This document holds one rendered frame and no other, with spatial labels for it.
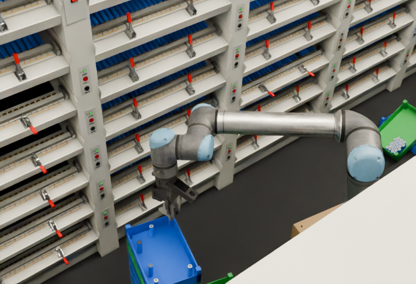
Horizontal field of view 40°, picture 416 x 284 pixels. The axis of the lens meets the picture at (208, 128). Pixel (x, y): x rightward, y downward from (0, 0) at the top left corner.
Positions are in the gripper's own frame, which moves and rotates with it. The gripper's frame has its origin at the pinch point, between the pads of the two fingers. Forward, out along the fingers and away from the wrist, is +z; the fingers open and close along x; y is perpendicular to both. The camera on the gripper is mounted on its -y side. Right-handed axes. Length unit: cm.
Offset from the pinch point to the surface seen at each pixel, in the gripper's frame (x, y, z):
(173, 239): -2.0, 3.7, 15.4
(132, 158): -18.9, 31.6, -5.4
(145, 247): 6.7, 11.6, 15.1
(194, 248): -32, 13, 51
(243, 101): -75, 6, -8
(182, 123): -46, 23, -9
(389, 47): -184, -38, 4
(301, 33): -107, -10, -32
